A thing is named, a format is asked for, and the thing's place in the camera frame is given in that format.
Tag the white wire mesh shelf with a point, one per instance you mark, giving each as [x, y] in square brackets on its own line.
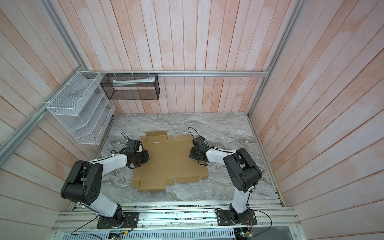
[83, 111]

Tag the brown cardboard box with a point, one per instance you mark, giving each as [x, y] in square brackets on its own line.
[169, 161]

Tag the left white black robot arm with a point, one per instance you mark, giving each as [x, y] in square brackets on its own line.
[83, 184]

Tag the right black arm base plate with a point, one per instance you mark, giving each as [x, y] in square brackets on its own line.
[232, 218]

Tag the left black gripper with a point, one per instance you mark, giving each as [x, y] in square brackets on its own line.
[146, 158]

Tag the white paper in basket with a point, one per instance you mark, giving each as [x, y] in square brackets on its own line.
[134, 82]

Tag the aluminium frame rail front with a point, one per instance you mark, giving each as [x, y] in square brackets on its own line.
[181, 215]

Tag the black wire mesh basket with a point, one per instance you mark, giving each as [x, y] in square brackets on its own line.
[130, 93]

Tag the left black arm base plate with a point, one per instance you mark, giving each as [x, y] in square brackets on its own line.
[120, 220]

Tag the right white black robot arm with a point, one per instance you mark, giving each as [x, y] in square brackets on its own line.
[244, 174]

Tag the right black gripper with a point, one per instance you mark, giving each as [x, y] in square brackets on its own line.
[192, 154]

